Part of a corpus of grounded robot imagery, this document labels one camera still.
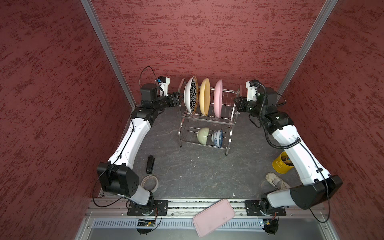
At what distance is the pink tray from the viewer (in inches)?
27.0

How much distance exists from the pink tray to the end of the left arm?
557 mm

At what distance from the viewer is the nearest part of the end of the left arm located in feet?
2.11
